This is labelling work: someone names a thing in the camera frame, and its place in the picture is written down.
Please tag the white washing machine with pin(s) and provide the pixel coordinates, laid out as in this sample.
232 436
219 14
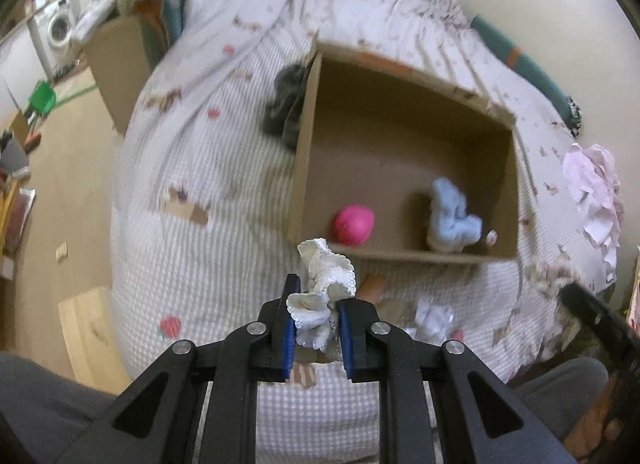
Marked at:
56 28

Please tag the beige fuzzy sock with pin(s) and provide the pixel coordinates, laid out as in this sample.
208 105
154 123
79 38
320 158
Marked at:
554 276

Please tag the tall cardboard box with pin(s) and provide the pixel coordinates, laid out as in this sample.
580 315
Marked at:
120 69

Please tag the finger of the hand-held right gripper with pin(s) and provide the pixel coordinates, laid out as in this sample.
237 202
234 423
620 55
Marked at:
595 314

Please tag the brown cardboard box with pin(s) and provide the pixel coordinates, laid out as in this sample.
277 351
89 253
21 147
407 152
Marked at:
400 159

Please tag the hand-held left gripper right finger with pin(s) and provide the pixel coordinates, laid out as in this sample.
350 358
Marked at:
348 339

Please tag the light blue fuzzy sock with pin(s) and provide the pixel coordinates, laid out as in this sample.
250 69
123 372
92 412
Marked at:
450 219

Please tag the person's grey trouser leg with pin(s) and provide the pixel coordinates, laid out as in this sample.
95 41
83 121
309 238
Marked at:
45 409

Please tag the green plastic basket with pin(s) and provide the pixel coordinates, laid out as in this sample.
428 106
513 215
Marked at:
42 98

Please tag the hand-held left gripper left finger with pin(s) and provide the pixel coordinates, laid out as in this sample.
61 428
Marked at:
287 339

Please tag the teal folded blanket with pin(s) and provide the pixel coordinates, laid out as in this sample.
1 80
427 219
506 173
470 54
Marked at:
159 9

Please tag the dark grey cloth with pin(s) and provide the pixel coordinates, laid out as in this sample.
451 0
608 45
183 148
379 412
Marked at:
285 104

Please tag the teal and orange cushion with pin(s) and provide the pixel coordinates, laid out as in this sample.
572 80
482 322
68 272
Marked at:
525 69

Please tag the printed checkered bed blanket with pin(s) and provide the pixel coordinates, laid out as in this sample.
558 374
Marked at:
300 169

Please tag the pink sock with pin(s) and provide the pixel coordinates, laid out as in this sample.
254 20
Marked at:
354 225

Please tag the white crumpled cloth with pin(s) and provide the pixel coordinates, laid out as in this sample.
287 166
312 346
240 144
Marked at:
433 322

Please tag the white frilly sock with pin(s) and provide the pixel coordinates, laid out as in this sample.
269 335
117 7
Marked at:
320 289

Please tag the pink and white cloth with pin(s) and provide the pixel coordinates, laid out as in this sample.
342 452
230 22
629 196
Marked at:
597 194

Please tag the light wooden board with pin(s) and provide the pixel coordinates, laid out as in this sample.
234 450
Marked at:
90 334

